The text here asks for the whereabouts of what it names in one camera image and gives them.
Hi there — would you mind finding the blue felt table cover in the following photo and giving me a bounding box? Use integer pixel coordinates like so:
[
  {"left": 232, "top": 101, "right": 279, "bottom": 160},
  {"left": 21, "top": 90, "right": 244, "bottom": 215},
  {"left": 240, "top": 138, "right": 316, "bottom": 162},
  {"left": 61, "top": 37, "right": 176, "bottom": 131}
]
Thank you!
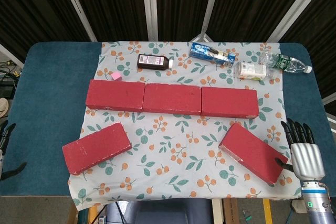
[{"left": 0, "top": 41, "right": 336, "bottom": 198}]

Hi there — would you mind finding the blue carton box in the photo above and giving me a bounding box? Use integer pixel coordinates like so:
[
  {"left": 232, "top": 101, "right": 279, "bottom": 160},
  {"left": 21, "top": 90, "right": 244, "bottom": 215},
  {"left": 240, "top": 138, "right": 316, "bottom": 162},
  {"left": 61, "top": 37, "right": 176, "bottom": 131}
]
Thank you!
[{"left": 188, "top": 41, "right": 236, "bottom": 68}]

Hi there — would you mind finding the clear bottle with white label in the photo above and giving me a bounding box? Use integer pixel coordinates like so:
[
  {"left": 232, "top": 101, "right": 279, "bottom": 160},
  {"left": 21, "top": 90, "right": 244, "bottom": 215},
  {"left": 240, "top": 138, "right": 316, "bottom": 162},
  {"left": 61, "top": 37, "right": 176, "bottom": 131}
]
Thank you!
[{"left": 233, "top": 61, "right": 278, "bottom": 81}]

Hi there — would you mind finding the red rectangular block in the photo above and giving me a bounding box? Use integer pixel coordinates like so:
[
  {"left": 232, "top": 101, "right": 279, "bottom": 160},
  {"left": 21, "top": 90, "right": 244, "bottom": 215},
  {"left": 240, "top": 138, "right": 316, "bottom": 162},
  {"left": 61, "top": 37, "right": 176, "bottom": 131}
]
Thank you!
[
  {"left": 86, "top": 79, "right": 146, "bottom": 112},
  {"left": 143, "top": 82, "right": 202, "bottom": 116}
]

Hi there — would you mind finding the white metal frame post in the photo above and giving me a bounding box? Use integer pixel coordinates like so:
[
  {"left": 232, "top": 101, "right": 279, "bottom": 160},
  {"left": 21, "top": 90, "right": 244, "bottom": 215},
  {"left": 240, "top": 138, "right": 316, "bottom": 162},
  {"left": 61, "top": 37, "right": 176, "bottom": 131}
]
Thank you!
[
  {"left": 57, "top": 0, "right": 98, "bottom": 42},
  {"left": 267, "top": 0, "right": 327, "bottom": 42},
  {"left": 141, "top": 0, "right": 159, "bottom": 41},
  {"left": 202, "top": 0, "right": 224, "bottom": 41}
]

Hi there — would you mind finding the red block with scuffed edges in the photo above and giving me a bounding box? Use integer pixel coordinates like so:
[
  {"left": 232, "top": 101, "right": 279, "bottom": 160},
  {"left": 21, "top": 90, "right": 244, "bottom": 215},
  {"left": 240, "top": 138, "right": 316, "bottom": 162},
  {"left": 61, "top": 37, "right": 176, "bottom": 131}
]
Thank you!
[{"left": 62, "top": 122, "right": 133, "bottom": 175}]

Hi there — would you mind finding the beige straw hat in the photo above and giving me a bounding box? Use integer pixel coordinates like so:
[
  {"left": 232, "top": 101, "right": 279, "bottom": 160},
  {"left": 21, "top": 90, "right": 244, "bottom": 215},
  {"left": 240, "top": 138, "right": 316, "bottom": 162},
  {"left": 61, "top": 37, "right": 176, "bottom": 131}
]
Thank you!
[{"left": 0, "top": 97, "right": 9, "bottom": 118}]

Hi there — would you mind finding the floral printed tablecloth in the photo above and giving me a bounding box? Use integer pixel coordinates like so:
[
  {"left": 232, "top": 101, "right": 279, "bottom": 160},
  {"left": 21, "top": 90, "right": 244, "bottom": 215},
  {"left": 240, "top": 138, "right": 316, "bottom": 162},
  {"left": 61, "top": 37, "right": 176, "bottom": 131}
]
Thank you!
[{"left": 67, "top": 40, "right": 302, "bottom": 211}]

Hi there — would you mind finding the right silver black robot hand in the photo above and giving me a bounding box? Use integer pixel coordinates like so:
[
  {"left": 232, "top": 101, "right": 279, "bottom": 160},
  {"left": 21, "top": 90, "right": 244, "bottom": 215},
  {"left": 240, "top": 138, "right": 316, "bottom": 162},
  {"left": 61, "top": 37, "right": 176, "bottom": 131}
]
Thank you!
[{"left": 274, "top": 118, "right": 326, "bottom": 182}]

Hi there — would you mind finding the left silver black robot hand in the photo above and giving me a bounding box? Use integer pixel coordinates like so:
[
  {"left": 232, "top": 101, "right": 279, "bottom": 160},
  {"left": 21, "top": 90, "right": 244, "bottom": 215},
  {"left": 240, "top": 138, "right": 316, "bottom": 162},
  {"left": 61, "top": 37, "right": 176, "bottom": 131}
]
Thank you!
[{"left": 0, "top": 123, "right": 27, "bottom": 182}]

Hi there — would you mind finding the blue-grey robot torso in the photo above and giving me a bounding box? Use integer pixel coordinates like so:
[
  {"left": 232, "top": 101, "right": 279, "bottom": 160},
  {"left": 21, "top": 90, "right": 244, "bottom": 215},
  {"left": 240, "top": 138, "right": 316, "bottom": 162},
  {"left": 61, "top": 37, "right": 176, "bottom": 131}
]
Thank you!
[{"left": 106, "top": 198, "right": 213, "bottom": 224}]

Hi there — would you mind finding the red block with worn end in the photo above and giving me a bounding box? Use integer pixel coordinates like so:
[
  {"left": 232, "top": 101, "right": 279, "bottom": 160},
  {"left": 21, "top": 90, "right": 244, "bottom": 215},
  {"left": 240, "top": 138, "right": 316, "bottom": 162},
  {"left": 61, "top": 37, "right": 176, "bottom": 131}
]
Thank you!
[{"left": 218, "top": 122, "right": 289, "bottom": 186}]

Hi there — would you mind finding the clear bottle with green label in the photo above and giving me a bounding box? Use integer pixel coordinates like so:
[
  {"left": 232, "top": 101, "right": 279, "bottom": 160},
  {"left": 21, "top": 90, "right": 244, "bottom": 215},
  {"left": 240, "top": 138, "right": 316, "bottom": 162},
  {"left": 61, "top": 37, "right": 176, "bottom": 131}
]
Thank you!
[{"left": 258, "top": 51, "right": 313, "bottom": 74}]

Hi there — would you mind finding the dark pleated curtain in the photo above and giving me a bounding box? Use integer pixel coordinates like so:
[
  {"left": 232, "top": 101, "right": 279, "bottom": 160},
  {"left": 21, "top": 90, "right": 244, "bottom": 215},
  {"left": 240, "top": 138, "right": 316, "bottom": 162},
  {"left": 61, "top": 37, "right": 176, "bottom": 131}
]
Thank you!
[{"left": 0, "top": 0, "right": 336, "bottom": 99}]

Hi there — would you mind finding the brown medicine bottle white cap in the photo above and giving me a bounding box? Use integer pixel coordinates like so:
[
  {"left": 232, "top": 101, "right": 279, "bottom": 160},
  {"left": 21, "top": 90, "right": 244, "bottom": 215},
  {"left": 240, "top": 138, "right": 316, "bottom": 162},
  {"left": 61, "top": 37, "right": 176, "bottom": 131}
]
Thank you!
[{"left": 136, "top": 54, "right": 174, "bottom": 71}]

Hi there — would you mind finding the red block with chipped corner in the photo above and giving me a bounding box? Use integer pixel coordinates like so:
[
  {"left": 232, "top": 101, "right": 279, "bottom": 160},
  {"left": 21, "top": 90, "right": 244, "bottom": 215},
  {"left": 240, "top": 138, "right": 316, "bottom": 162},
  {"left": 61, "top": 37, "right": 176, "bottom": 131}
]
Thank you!
[{"left": 201, "top": 87, "right": 260, "bottom": 120}]

